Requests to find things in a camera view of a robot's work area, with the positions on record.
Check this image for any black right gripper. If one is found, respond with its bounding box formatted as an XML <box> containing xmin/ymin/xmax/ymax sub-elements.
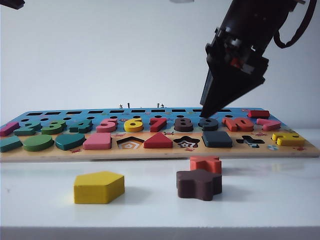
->
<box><xmin>199</xmin><ymin>0</ymin><xmax>288</xmax><ymax>118</ymax></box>

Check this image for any dark grey square block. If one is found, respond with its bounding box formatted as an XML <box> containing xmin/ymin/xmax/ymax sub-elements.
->
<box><xmin>201</xmin><ymin>131</ymin><xmax>233</xmax><ymax>148</ymax></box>

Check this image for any orange number ten piece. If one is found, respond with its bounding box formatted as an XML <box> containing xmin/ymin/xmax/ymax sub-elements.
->
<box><xmin>221</xmin><ymin>117</ymin><xmax>256</xmax><ymax>133</ymax></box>

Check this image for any red minus sign piece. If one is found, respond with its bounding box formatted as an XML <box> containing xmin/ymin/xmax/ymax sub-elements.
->
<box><xmin>247</xmin><ymin>110</ymin><xmax>270</xmax><ymax>119</ymax></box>

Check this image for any dark grey number nine piece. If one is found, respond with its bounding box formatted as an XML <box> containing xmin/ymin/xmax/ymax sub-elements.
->
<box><xmin>198</xmin><ymin>117</ymin><xmax>219</xmax><ymax>133</ymax></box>

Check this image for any pink angled sign piece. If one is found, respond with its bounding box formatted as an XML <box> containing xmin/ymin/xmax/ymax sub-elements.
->
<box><xmin>256</xmin><ymin>118</ymin><xmax>280</xmax><ymax>132</ymax></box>

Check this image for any brown number eight piece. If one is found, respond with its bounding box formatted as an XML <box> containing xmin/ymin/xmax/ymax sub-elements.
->
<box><xmin>173</xmin><ymin>117</ymin><xmax>194</xmax><ymax>133</ymax></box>

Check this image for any red number seven piece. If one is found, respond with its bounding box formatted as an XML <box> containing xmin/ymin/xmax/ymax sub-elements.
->
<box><xmin>149</xmin><ymin>117</ymin><xmax>168</xmax><ymax>133</ymax></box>

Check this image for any orange cross block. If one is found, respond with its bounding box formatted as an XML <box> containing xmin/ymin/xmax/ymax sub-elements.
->
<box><xmin>189</xmin><ymin>155</ymin><xmax>222</xmax><ymax>175</ymax></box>

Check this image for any yellow equals sign piece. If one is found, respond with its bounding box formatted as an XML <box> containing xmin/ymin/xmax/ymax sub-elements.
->
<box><xmin>271</xmin><ymin>132</ymin><xmax>307</xmax><ymax>147</ymax></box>

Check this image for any red triangle block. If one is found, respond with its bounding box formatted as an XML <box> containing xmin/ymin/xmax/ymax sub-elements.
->
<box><xmin>143</xmin><ymin>131</ymin><xmax>174</xmax><ymax>149</ymax></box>

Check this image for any colourful wooden puzzle board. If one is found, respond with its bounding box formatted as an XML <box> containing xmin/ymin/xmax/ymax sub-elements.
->
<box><xmin>0</xmin><ymin>107</ymin><xmax>320</xmax><ymax>163</ymax></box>

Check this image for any yellow number six piece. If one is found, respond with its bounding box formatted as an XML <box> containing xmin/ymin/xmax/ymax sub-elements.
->
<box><xmin>123</xmin><ymin>117</ymin><xmax>144</xmax><ymax>133</ymax></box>

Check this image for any brown star block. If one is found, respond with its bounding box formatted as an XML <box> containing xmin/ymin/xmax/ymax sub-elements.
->
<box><xmin>175</xmin><ymin>169</ymin><xmax>223</xmax><ymax>202</ymax></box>

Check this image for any pink number five piece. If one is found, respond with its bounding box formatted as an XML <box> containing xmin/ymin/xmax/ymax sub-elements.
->
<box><xmin>95</xmin><ymin>117</ymin><xmax>118</xmax><ymax>134</ymax></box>

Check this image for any pink trapezoid block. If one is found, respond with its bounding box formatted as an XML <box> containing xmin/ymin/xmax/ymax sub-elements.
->
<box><xmin>82</xmin><ymin>132</ymin><xmax>113</xmax><ymax>151</ymax></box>

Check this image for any dark green number four piece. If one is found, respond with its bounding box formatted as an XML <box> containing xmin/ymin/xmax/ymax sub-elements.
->
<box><xmin>69</xmin><ymin>119</ymin><xmax>94</xmax><ymax>134</ymax></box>

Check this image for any yellow pentagon block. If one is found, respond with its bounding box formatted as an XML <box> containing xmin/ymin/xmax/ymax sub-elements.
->
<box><xmin>73</xmin><ymin>171</ymin><xmax>125</xmax><ymax>205</ymax></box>

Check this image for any teal teardrop block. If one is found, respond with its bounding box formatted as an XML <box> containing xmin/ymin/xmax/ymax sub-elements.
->
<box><xmin>55</xmin><ymin>133</ymin><xmax>86</xmax><ymax>152</ymax></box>

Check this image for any green number three piece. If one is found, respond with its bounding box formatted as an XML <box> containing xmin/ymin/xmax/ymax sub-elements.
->
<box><xmin>41</xmin><ymin>119</ymin><xmax>68</xmax><ymax>135</ymax></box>

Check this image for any green oval block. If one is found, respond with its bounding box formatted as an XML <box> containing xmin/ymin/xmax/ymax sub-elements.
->
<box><xmin>22</xmin><ymin>134</ymin><xmax>55</xmax><ymax>152</ymax></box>

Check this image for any teal number two piece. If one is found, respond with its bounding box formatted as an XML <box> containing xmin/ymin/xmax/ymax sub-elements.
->
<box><xmin>13</xmin><ymin>120</ymin><xmax>43</xmax><ymax>137</ymax></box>

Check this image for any pink number one piece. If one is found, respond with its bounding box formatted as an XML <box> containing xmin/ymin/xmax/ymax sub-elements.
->
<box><xmin>0</xmin><ymin>121</ymin><xmax>21</xmax><ymax>137</ymax></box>

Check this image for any teal parallelogram block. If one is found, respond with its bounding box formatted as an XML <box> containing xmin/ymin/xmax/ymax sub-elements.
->
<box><xmin>0</xmin><ymin>135</ymin><xmax>24</xmax><ymax>153</ymax></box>

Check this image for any black braided cable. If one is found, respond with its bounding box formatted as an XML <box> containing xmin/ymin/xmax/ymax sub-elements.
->
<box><xmin>273</xmin><ymin>0</ymin><xmax>318</xmax><ymax>49</ymax></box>

